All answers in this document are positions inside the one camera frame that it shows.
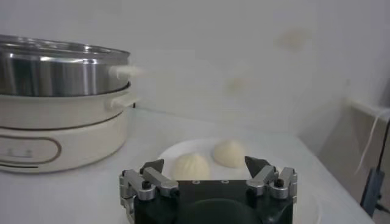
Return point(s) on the stainless steel steamer basket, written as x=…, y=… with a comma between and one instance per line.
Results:
x=55, y=76

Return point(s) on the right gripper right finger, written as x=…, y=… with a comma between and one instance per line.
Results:
x=262, y=178

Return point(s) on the white round plate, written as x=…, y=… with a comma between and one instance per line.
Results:
x=189, y=149

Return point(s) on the white steamed baozi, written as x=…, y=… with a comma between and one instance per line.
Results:
x=230, y=153
x=191, y=167

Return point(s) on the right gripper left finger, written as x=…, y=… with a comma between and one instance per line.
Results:
x=158, y=179

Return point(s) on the steel steamer pot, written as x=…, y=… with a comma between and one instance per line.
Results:
x=79, y=137

